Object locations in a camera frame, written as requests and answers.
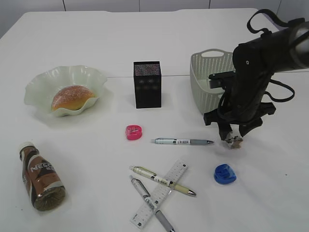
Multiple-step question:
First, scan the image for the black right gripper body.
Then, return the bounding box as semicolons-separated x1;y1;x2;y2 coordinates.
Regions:
204;91;276;127

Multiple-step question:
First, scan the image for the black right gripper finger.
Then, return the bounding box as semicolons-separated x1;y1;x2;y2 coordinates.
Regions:
218;122;232;140
239;119;263;137

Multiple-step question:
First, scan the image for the paper ball pinkish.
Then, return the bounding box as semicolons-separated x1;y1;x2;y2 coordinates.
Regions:
224;131;243;149

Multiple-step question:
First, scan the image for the pink pencil sharpener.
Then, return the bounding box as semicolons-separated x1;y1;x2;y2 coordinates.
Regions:
125;125;142;141

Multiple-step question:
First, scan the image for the sugared bread bun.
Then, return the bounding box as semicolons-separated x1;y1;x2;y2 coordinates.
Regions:
51;85;96;111

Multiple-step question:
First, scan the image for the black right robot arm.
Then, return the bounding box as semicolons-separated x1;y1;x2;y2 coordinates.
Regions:
204;22;309;140

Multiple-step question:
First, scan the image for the blue pencil sharpener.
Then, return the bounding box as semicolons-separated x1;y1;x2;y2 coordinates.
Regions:
213;164;237;185

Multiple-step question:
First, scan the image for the grey green plastic basket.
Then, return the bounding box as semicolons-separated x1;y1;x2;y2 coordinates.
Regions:
190;49;235;114

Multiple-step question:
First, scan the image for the blue clear grey pen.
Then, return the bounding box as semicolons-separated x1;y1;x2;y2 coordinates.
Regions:
151;138;214;145

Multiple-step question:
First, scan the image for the cream yellow pen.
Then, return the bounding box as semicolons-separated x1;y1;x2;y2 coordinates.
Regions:
129;166;197;197

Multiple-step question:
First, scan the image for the black mesh pen holder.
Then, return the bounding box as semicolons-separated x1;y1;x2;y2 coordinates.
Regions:
133;61;162;109

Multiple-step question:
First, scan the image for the pale green wavy plate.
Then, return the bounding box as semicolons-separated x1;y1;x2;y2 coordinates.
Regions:
24;65;107;117

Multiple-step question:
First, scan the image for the transparent plastic ruler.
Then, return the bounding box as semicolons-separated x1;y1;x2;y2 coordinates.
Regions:
130;161;189;229

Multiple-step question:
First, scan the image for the brown coffee bottle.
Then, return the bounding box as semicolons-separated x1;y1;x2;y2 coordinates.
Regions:
19;142;66;212

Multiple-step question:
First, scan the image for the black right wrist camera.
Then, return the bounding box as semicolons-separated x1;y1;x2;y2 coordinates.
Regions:
209;71;236;90

